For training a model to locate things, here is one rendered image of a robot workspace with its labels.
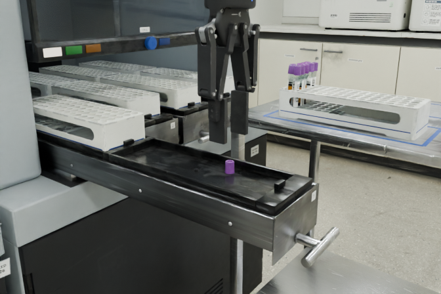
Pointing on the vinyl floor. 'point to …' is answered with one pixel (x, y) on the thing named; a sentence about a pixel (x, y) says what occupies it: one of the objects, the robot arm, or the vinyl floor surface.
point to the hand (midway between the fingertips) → (229, 118)
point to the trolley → (303, 283)
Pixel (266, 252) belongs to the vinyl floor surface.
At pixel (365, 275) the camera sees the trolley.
